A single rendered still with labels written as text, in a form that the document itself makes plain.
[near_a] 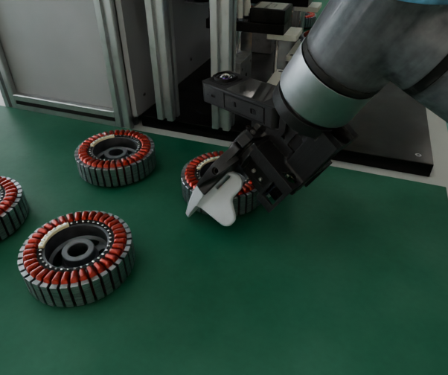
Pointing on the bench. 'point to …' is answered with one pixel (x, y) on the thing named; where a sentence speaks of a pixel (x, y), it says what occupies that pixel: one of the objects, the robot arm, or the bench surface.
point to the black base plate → (411, 124)
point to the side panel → (58, 57)
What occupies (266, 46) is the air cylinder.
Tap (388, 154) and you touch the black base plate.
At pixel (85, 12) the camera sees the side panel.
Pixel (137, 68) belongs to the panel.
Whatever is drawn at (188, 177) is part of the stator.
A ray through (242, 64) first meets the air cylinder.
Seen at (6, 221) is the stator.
